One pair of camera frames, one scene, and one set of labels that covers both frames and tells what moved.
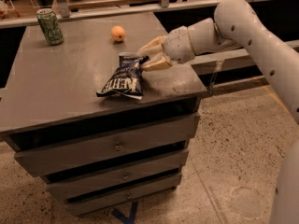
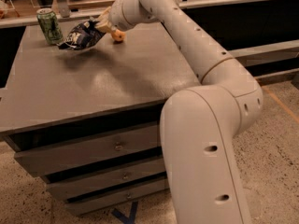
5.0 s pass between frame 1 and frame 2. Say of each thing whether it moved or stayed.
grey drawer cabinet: stayed
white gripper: moved
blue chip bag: moved
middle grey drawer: stayed
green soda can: stayed
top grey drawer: stayed
